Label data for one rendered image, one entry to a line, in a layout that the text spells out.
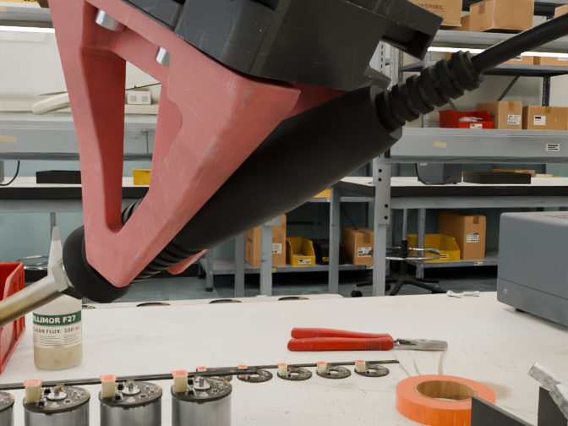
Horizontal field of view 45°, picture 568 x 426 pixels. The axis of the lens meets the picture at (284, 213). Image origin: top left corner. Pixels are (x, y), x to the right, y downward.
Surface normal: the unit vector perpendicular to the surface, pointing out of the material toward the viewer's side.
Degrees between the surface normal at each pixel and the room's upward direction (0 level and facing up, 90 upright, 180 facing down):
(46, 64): 90
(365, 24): 118
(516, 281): 90
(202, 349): 0
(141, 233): 99
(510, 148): 90
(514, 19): 89
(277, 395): 0
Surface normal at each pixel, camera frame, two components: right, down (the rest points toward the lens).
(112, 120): 0.84, 0.18
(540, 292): -0.95, 0.02
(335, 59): 0.75, 0.52
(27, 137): 0.23, 0.10
